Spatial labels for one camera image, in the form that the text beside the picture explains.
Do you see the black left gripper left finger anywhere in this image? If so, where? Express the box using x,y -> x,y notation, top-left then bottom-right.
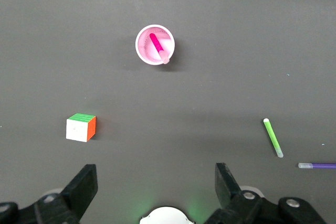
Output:
0,163 -> 99,224

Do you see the pink marker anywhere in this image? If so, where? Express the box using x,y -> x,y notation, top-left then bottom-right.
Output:
149,33 -> 171,65

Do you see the purple marker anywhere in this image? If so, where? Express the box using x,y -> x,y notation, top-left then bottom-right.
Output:
298,163 -> 336,169

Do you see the green marker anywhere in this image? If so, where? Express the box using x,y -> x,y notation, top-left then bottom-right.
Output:
262,118 -> 284,158

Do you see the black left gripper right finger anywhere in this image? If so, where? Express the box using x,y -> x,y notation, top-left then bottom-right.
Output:
204,162 -> 328,224

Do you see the translucent pink plastic cup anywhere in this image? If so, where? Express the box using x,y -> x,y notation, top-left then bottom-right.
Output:
135,24 -> 176,66

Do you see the colourful puzzle cube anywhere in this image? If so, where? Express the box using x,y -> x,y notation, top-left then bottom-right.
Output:
66,113 -> 97,143

